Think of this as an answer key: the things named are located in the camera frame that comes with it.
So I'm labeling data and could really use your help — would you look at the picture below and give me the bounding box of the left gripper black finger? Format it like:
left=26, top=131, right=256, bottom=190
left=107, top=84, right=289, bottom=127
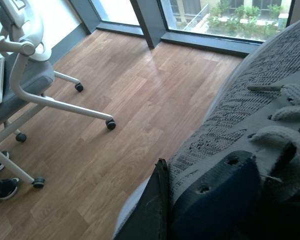
left=113, top=158, right=170, bottom=240

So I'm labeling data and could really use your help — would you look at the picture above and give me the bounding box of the black sneaker lower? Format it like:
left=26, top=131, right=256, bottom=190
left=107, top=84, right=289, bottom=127
left=0, top=178, right=20, bottom=200

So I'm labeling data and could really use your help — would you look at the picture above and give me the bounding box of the white grey office chair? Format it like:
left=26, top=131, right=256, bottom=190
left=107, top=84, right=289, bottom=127
left=0, top=0, right=116, bottom=188

